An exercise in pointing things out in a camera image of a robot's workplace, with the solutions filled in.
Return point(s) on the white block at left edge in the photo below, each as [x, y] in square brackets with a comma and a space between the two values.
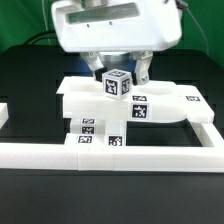
[3, 114]

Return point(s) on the white U-shaped fence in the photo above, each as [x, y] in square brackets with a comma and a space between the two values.
[209, 157]

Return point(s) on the white chair back frame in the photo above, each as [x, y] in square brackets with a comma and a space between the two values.
[155, 102]

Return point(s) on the white chair seat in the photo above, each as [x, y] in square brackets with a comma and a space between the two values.
[87, 126]

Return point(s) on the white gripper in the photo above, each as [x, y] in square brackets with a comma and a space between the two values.
[117, 25]

